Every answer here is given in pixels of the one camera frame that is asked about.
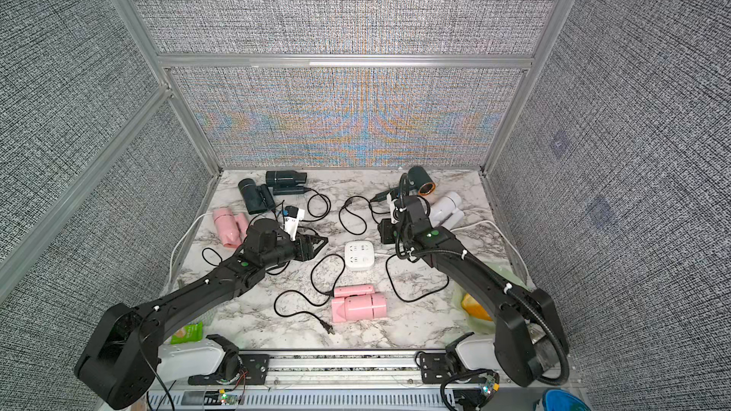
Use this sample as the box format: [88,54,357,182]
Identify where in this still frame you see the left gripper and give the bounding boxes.
[262,233,329,270]

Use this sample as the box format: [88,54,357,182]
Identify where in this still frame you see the black dryer power cord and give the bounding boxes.
[305,186,332,223]

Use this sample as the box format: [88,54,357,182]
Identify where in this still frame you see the white dryer black cord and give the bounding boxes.
[385,253,451,304]

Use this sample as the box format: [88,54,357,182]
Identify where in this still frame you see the green dryer black cord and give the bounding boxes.
[338,195,389,236]

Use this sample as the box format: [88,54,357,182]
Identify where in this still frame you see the pink dryer front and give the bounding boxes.
[331,285,388,323]

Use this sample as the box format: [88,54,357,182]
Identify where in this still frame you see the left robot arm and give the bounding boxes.
[73,219,329,410]

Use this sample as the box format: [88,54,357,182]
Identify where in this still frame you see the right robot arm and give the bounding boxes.
[393,195,570,386]

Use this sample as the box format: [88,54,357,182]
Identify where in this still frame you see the white folded hair dryer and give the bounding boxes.
[429,191,464,229]

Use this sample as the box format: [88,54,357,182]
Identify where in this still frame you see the green dryer copper nozzle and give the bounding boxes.
[370,166,437,203]

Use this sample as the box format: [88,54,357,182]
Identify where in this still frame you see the right white power strip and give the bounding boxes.
[344,240,375,271]

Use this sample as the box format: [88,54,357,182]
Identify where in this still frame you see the dark green dryer back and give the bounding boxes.
[266,170,310,196]

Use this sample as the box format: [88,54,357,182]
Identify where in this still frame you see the dark green dryer folded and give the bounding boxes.
[237,178,276,215]

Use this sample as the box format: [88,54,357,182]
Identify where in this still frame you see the pink dryer left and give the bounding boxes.
[212,207,249,249]

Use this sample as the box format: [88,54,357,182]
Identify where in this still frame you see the orange bread slice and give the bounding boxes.
[461,294,492,322]

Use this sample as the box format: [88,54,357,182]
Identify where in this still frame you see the green wavy plate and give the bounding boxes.
[451,264,532,335]

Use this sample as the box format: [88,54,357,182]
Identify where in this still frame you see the green snack packet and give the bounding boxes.
[171,322,204,344]

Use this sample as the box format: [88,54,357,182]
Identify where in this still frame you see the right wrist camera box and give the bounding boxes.
[386,191,405,225]

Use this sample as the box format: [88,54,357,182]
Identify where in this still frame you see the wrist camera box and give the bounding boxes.
[386,191,405,225]
[282,205,305,242]

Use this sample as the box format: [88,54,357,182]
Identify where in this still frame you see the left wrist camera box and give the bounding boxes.
[282,205,305,242]

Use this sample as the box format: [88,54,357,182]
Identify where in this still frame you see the white power strip cable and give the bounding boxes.
[450,219,529,281]

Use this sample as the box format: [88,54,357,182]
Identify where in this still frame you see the pink dryer black cord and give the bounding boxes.
[272,253,348,335]

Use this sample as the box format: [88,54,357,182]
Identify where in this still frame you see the aluminium front rail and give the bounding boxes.
[105,349,581,392]

